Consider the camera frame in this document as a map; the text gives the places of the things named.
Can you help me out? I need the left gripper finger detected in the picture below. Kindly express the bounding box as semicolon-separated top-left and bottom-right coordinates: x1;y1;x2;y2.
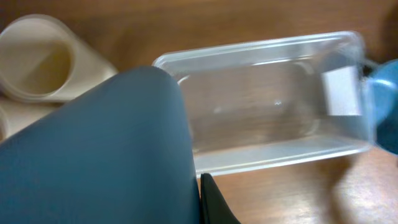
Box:
200;173;240;224

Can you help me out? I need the blue cup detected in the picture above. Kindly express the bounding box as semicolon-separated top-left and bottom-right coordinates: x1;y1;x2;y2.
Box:
1;67;201;223

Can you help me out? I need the cream cup back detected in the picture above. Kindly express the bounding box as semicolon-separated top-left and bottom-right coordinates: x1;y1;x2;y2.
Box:
1;14;118;103

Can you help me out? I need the blue bowl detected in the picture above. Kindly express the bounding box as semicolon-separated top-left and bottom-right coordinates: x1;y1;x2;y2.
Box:
364;59;397;155

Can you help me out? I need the clear plastic storage container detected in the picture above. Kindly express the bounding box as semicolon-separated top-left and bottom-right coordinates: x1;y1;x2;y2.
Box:
154;31;375;175

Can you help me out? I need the cream cup left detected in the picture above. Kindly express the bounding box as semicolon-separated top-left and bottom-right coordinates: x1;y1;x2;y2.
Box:
1;96;59;141

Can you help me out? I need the cream cup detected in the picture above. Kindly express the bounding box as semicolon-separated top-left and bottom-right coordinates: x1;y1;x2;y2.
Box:
1;96;59;141
1;14;118;103

